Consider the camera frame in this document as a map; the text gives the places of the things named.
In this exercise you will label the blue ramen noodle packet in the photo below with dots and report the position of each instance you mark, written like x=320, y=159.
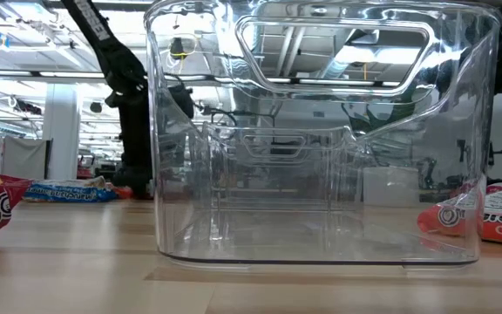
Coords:
x=68, y=194

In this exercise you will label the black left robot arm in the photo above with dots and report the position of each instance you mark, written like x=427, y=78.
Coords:
x=116, y=56

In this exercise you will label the clear plastic bin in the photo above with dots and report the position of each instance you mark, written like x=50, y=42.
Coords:
x=277, y=235

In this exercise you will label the white building pillar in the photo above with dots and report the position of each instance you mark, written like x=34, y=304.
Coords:
x=61, y=131

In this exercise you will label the grey partition board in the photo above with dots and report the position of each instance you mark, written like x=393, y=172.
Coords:
x=24, y=157

